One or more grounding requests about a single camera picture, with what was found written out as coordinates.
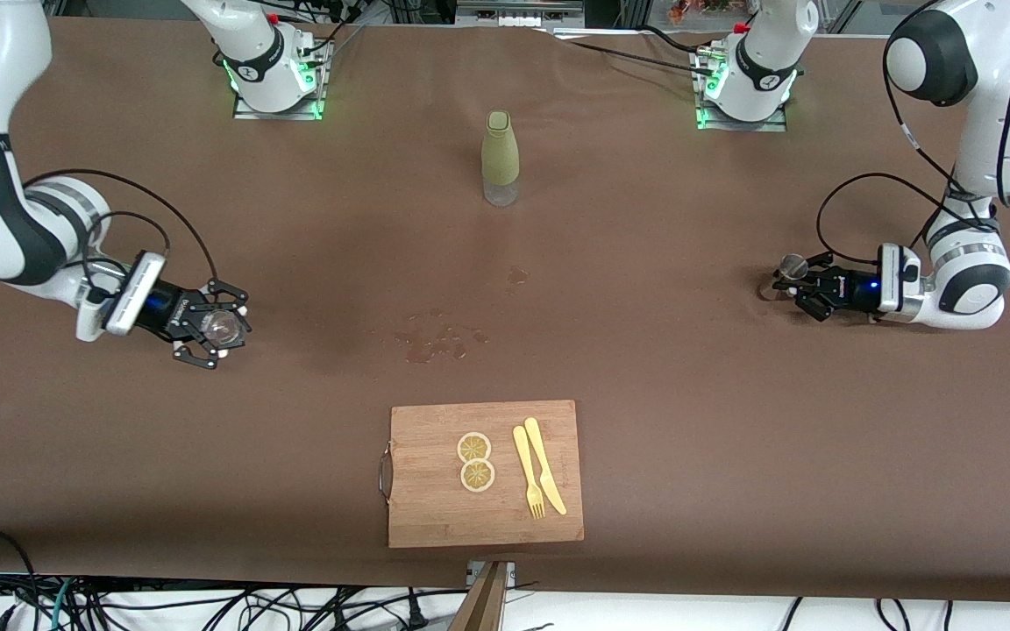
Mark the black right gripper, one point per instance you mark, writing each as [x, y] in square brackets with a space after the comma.
[163, 311]

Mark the small spilled liquid puddle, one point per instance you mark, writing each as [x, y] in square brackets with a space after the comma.
[517, 278]

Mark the grey power strip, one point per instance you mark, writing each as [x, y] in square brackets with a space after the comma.
[518, 13]

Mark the metal post bracket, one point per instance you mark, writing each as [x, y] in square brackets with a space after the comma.
[510, 574]

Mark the clear glass cup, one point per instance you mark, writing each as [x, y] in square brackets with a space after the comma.
[223, 326]

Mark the steel double jigger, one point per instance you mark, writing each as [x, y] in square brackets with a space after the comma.
[792, 263]

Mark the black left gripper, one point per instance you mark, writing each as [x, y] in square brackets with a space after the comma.
[847, 287]

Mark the wooden cutting board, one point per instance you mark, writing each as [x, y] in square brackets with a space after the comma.
[435, 499]

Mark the brown table cover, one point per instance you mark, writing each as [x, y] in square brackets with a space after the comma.
[733, 438]

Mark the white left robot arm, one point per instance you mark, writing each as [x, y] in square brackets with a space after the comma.
[996, 131]

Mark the green sleeved glass bottle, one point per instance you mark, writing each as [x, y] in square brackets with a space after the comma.
[500, 158]

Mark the yellow lemon slice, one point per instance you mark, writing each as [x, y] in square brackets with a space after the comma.
[473, 448]
[477, 476]

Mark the yellow plastic fork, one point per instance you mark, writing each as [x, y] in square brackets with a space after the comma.
[524, 460]

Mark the yellow plastic knife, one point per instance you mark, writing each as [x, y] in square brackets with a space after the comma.
[540, 456]

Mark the wooden post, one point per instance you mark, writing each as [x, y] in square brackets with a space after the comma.
[480, 605]

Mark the large spilled liquid puddle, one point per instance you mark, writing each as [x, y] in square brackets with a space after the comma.
[419, 350]

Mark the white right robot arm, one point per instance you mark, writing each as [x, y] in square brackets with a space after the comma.
[14, 35]

